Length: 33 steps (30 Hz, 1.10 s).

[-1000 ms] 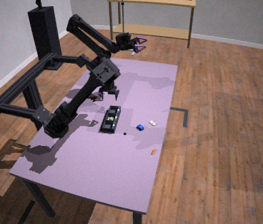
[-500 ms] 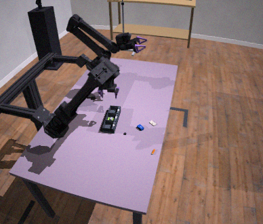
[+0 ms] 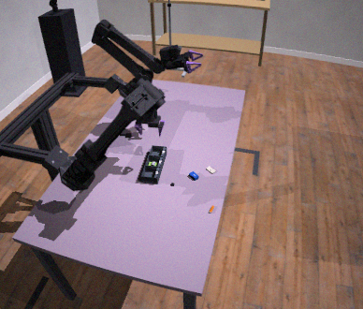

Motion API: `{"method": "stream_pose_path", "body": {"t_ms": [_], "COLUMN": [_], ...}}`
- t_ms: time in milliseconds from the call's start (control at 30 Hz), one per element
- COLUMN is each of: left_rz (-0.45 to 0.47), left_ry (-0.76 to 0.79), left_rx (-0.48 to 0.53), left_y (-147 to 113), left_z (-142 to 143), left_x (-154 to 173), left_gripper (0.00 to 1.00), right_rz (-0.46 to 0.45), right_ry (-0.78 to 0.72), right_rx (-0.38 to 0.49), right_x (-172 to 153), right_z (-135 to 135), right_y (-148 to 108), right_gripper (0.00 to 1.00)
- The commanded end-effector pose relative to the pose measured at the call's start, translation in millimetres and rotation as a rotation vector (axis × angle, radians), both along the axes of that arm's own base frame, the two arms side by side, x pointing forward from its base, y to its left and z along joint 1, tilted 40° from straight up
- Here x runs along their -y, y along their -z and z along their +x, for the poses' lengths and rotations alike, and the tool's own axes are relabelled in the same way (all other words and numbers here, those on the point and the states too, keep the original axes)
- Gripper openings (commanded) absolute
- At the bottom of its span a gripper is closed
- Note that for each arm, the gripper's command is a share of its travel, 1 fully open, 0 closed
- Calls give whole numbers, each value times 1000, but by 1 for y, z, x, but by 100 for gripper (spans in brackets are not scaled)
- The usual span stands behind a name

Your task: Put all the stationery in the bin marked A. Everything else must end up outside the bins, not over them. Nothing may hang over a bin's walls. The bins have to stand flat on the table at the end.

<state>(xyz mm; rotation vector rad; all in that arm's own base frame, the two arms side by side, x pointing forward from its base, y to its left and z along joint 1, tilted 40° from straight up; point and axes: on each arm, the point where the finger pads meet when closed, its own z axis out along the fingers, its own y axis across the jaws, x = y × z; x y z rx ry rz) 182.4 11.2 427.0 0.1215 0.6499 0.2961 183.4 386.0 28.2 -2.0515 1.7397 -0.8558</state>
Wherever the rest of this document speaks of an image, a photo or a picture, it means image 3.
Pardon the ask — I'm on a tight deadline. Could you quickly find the white domino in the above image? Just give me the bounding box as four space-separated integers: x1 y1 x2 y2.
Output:
206 167 216 174

